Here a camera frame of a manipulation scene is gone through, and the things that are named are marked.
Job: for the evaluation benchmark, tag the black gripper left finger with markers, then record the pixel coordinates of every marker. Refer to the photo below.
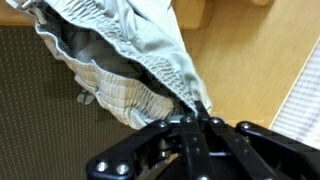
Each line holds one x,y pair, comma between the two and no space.
195,150

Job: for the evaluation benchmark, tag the grey pair of shorts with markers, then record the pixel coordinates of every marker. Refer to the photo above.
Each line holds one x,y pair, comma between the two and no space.
128,55

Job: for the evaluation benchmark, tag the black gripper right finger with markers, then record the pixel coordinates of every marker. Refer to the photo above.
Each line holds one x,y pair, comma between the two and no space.
233,157

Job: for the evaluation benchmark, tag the tan leather couch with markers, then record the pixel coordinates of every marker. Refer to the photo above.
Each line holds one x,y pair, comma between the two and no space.
247,52

